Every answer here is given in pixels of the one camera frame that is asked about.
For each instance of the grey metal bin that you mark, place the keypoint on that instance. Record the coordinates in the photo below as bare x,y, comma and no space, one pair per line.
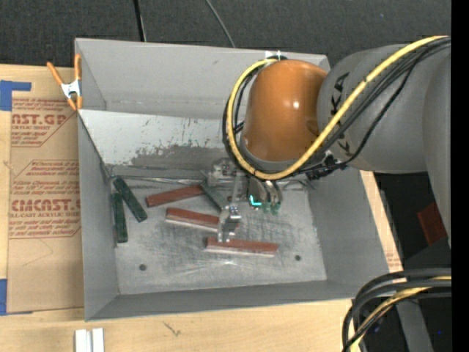
176,270

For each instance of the brown cardboard board red print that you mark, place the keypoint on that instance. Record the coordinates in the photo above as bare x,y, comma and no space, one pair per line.
40,262

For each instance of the red-brown flat block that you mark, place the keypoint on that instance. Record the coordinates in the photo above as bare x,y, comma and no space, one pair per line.
253,247
174,196
192,217

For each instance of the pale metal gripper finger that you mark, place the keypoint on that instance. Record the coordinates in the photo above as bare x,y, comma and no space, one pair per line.
228,222
221,172

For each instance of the dark green flat block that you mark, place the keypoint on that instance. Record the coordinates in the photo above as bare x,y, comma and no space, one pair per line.
119,218
130,200
214,196

